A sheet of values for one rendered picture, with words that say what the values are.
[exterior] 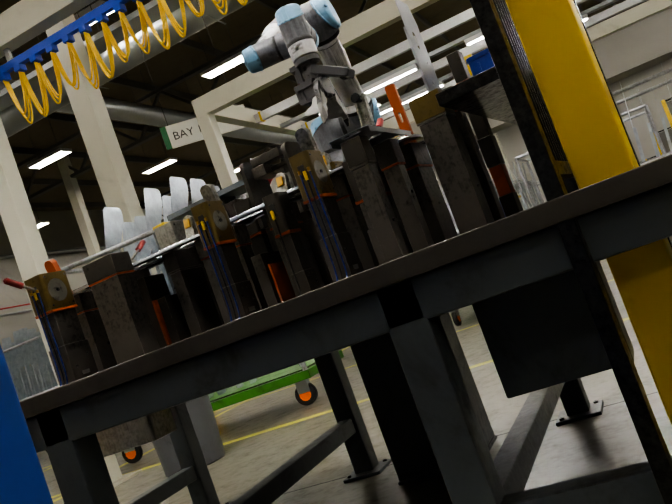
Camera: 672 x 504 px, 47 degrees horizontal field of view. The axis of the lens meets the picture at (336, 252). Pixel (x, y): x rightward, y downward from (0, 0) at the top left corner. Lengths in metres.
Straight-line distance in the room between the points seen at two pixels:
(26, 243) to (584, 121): 5.09
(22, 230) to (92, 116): 4.52
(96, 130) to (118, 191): 0.84
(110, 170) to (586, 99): 9.08
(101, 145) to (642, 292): 9.27
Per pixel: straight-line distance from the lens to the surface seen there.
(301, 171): 1.91
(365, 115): 2.28
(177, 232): 2.61
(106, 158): 10.26
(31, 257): 6.06
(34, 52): 6.15
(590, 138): 1.42
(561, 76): 1.43
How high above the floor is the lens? 0.66
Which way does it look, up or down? 4 degrees up
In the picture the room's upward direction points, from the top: 20 degrees counter-clockwise
